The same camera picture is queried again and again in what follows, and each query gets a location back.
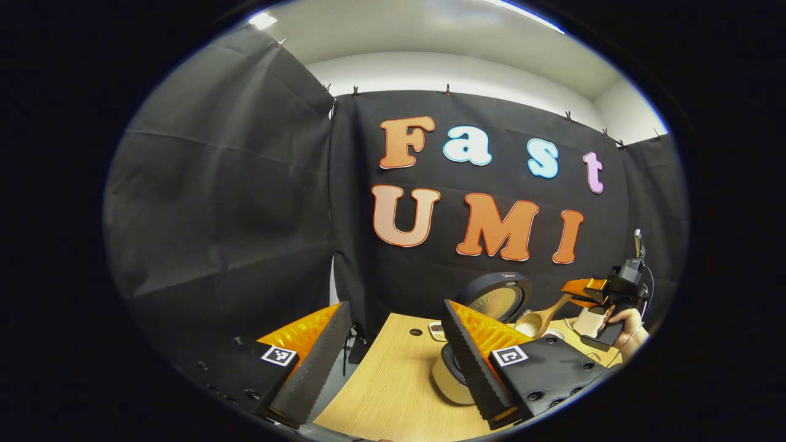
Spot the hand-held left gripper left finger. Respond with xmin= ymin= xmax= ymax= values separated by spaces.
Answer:
xmin=184 ymin=301 xmax=354 ymax=429

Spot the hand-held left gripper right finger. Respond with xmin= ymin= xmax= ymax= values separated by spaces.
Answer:
xmin=442 ymin=300 xmax=609 ymax=430

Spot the wooden spoon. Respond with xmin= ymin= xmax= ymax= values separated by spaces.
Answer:
xmin=515 ymin=293 xmax=575 ymax=338

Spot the dark grey rice cooker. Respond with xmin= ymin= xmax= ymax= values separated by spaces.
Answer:
xmin=432 ymin=272 xmax=534 ymax=406

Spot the white toaster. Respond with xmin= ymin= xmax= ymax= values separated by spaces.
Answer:
xmin=574 ymin=307 xmax=605 ymax=337

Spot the black backdrop cloth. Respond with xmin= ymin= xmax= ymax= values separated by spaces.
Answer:
xmin=103 ymin=25 xmax=690 ymax=369

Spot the black cable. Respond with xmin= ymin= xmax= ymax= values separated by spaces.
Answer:
xmin=341 ymin=325 xmax=369 ymax=375

